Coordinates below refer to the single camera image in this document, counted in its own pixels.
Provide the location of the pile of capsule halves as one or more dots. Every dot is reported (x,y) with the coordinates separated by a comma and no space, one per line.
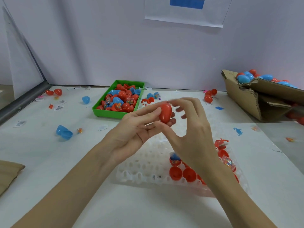
(119,97)

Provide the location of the person's left forearm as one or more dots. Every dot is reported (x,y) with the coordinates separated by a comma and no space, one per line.
(61,192)

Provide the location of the pile of finished eggs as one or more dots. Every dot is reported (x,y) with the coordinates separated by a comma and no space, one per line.
(273,79)

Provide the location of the person's right forearm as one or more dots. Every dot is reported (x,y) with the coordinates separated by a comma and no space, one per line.
(240,199)

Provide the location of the cardboard box of capsules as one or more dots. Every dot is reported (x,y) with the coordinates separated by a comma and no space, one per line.
(242,95)

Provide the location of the blue egg shell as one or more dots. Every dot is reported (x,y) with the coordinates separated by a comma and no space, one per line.
(64,132)

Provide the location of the flat brown cardboard sheet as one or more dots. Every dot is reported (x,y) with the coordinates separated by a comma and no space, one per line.
(9,175)

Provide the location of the person's right hand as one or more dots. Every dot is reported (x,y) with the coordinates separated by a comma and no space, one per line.
(194,140)

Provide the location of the person's left hand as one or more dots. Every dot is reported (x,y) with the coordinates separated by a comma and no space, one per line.
(128,135)

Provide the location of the small capsule cluster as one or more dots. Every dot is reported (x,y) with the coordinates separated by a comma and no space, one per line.
(151,97)

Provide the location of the white paper sign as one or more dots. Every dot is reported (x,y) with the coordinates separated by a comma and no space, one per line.
(216,11)

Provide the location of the single blue egg half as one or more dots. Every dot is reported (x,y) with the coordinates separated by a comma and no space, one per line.
(86,99)

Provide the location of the clear triangular panel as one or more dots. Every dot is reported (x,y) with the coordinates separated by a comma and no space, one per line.
(23,61)

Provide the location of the small blue toy piece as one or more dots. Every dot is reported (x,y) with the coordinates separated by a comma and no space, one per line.
(238,131)

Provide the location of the grey metal rail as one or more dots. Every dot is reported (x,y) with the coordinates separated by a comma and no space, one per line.
(21,106)

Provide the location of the small orange toy piece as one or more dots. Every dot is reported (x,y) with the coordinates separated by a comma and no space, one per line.
(289,139)
(79,130)

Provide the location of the clear plastic egg tray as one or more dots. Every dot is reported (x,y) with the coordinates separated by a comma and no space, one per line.
(142,166)

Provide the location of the green plastic tray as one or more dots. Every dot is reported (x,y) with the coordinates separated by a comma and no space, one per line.
(95,113)

